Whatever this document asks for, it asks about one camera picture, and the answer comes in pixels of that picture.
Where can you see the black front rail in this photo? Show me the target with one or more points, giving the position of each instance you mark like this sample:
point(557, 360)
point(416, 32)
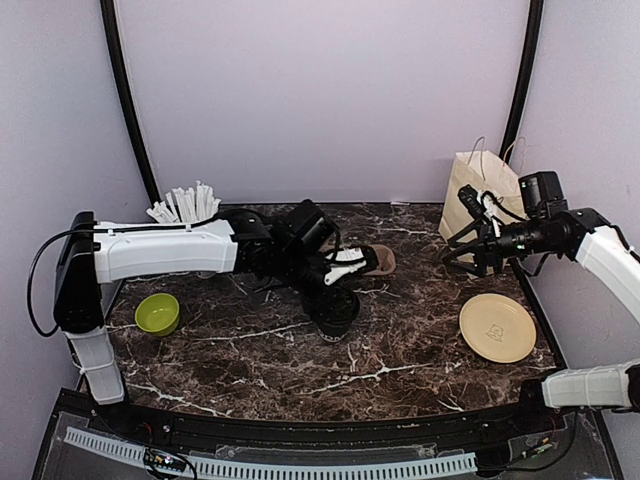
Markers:
point(200, 432)

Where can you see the right black frame post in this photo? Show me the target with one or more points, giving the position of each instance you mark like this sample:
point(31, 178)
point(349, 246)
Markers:
point(525, 70)

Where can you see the black paper coffee cup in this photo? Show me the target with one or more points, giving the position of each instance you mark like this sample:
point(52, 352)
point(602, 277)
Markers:
point(333, 332)

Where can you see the beige plate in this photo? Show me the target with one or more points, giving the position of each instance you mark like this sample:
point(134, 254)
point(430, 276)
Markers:
point(497, 328)

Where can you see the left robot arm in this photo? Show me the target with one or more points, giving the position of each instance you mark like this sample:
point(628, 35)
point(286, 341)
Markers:
point(285, 248)

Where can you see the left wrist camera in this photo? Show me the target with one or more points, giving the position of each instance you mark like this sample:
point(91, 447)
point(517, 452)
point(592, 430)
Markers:
point(344, 262)

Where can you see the white cup of straws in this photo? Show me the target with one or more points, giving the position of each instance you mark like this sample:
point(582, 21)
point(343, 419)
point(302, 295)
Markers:
point(186, 205)

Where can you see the brown cardboard cup carrier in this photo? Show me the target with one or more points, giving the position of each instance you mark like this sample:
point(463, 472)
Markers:
point(386, 261)

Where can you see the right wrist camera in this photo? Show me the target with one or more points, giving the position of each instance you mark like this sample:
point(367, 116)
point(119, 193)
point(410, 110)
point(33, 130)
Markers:
point(469, 198)

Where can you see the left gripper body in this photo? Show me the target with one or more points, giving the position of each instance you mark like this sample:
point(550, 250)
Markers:
point(319, 305)

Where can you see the black frame post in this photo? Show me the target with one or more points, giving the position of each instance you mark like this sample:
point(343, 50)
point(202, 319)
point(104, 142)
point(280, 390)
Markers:
point(525, 70)
point(123, 89)

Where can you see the green bowl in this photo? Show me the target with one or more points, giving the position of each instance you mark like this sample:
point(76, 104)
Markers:
point(158, 314)

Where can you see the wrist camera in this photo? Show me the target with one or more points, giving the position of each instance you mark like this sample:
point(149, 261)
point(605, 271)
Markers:
point(469, 198)
point(344, 262)

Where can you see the black coffee cup lid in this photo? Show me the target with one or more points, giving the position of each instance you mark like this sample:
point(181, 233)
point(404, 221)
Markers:
point(337, 308)

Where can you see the beige paper bag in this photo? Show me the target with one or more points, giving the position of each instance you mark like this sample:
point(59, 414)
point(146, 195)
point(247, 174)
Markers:
point(481, 186)

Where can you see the white cable duct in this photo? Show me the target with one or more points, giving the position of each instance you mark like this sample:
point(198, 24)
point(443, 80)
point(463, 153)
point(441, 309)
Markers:
point(254, 463)

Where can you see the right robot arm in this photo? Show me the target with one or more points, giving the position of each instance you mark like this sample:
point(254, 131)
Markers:
point(548, 227)

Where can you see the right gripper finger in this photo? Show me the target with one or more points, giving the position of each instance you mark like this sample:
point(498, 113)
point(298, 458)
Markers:
point(466, 234)
point(463, 259)

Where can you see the left black frame post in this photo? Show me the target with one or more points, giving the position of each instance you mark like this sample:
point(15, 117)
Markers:
point(123, 89)

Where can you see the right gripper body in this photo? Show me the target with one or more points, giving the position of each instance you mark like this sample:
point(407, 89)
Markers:
point(493, 256)

